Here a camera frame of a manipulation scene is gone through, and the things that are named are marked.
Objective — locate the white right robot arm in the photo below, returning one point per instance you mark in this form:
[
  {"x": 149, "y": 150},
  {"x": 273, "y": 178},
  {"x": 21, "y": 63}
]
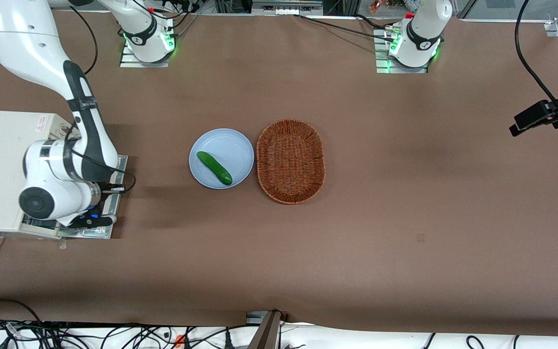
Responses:
[{"x": 27, "y": 43}]

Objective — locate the round oven knob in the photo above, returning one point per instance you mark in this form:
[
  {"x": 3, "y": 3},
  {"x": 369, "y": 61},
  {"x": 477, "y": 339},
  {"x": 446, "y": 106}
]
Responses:
[{"x": 64, "y": 129}]

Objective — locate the red oven sticker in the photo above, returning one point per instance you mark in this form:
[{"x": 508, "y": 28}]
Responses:
[{"x": 41, "y": 123}]

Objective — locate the clear tape piece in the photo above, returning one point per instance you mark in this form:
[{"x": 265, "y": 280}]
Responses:
[{"x": 62, "y": 243}]

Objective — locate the green cucumber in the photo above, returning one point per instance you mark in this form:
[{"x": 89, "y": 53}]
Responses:
[{"x": 214, "y": 167}]

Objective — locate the light blue plate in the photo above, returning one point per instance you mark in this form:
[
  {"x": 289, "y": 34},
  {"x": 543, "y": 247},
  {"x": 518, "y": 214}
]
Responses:
[{"x": 233, "y": 150}]

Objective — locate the aluminium profile bar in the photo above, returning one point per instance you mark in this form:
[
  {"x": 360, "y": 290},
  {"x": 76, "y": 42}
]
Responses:
[{"x": 265, "y": 332}]

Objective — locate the brown wicker basket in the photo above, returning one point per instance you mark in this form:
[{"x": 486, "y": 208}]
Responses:
[{"x": 290, "y": 162}]

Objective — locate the grey power strip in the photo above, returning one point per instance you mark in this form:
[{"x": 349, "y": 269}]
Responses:
[{"x": 286, "y": 7}]

